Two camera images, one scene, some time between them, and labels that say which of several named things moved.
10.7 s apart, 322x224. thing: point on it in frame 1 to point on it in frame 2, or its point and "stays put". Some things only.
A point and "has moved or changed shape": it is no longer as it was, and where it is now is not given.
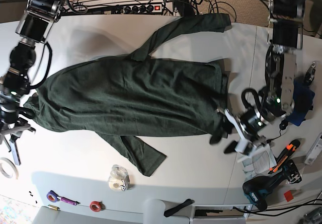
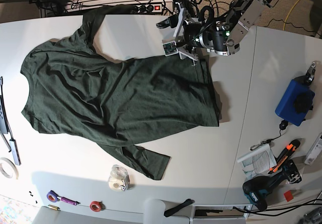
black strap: [176, 208] stays put
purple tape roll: [52, 196] stays put
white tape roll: [14, 167] stays put
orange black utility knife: [291, 148] stays put
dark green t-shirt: [131, 101] has moved or changed shape
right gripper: [248, 125] to [177, 45]
